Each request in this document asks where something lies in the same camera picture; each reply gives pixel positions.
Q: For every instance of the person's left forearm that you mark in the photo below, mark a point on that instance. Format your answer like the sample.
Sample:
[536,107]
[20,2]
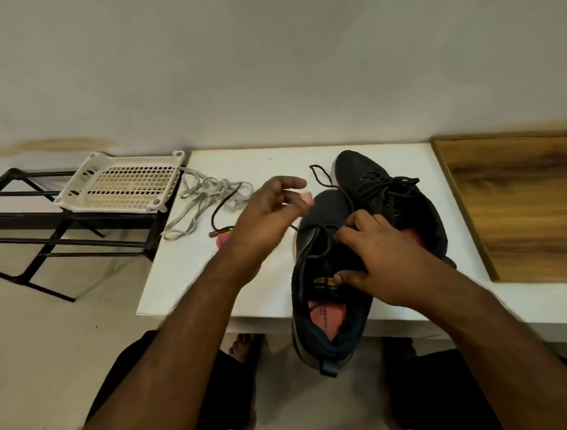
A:
[155,363]

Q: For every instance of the person's bare foot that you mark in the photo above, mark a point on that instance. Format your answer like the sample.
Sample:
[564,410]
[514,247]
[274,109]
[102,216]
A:
[244,347]

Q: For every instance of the person's left hand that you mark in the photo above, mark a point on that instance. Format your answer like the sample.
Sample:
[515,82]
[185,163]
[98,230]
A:
[261,226]

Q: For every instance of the black shoelace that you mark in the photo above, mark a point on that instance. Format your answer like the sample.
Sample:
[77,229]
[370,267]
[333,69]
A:
[215,208]
[390,188]

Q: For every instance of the white perforated plastic tray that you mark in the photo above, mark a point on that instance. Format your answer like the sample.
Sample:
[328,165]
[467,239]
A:
[120,182]

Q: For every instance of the dark sneaker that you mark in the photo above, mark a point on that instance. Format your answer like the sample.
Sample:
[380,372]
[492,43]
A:
[319,208]
[354,166]

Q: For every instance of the person's right hand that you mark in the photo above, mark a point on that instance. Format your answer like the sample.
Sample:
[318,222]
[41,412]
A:
[399,266]

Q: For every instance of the small red stick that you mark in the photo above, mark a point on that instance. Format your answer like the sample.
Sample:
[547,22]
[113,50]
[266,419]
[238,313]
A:
[214,233]

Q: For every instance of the wooden board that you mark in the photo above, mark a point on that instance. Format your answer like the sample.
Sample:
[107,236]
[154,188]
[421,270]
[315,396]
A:
[523,199]

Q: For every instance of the black metal rack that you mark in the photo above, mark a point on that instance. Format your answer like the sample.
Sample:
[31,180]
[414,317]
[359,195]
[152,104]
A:
[80,223]

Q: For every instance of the pink capped white bottle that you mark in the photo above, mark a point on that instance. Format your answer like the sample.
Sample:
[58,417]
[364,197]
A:
[223,239]

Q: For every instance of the person's right forearm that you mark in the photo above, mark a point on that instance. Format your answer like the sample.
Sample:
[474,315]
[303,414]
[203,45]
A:
[496,345]

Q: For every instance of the grey shoelaces bundle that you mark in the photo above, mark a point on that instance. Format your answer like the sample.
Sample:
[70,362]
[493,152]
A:
[199,190]

